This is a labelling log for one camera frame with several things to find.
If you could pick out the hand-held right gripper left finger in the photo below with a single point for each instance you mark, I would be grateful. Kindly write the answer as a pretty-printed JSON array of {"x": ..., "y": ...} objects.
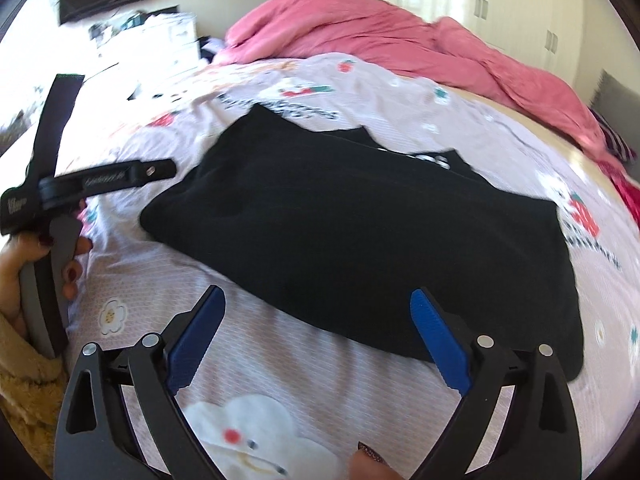
[{"x": 195, "y": 335}]

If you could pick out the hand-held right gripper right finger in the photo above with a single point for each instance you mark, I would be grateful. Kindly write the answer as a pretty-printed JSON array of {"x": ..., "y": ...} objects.
[{"x": 440, "y": 340}]

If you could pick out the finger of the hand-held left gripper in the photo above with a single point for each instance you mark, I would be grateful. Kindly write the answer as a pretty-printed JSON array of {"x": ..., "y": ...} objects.
[
  {"x": 57, "y": 120},
  {"x": 115, "y": 177}
]

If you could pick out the black sweater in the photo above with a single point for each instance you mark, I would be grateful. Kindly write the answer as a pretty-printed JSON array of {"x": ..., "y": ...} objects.
[{"x": 350, "y": 240}]

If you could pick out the person's left forearm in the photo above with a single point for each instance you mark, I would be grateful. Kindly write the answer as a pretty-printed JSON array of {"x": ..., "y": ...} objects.
[{"x": 25, "y": 395}]

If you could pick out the person's left hand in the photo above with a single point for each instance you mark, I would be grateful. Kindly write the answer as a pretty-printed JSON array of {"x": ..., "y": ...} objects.
[{"x": 15, "y": 260}]

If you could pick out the person's right hand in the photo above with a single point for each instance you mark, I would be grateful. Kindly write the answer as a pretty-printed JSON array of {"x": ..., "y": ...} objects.
[{"x": 370, "y": 465}]

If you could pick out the printed lilac bedsheet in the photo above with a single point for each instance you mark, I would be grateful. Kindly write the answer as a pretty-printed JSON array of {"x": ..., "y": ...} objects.
[{"x": 300, "y": 360}]

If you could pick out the white dresser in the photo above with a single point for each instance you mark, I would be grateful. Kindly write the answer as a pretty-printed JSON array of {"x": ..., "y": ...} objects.
[{"x": 165, "y": 40}]

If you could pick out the dark cloth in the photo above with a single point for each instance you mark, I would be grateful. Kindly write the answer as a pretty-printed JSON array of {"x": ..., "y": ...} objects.
[{"x": 210, "y": 50}]

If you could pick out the red cloth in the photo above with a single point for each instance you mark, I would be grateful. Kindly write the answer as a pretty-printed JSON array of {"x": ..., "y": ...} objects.
[{"x": 625, "y": 190}]

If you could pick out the purple striped pillow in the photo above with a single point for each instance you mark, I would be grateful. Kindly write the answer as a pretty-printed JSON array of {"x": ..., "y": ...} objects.
[{"x": 617, "y": 140}]

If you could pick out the grey pillow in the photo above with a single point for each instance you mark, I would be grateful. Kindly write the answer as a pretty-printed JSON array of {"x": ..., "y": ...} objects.
[{"x": 617, "y": 105}]

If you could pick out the pink duvet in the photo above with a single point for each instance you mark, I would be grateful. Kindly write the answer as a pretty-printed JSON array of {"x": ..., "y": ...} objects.
[{"x": 380, "y": 30}]

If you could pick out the white wardrobe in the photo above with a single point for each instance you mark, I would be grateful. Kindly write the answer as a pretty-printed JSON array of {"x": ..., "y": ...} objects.
[{"x": 480, "y": 5}]

